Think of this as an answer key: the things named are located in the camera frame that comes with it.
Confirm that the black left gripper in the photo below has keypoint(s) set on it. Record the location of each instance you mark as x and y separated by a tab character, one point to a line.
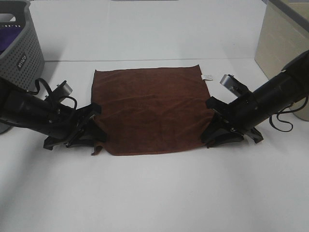
60	133

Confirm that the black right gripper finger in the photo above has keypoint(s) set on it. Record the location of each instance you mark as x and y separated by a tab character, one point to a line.
86	134

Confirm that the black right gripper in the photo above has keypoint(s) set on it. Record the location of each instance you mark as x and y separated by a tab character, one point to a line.
234	120

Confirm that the brown towel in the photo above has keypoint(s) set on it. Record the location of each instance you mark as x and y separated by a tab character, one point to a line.
151	110

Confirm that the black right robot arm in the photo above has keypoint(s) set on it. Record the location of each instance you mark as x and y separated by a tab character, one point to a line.
165	110

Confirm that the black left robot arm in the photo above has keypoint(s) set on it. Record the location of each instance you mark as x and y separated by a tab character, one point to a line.
50	112

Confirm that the grey perforated plastic basket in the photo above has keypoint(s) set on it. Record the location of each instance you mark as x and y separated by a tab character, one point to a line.
21	64

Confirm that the purple towel in basket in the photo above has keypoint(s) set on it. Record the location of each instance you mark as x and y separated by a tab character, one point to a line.
7	36

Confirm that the beige plastic bin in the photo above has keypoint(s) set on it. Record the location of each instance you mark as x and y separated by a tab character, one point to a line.
283	53

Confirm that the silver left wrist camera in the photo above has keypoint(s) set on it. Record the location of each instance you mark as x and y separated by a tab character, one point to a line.
62	90

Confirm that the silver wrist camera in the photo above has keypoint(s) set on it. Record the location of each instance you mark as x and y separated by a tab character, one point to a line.
62	90
233	85

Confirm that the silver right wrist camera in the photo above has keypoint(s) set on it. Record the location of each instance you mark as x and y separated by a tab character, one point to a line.
233	85

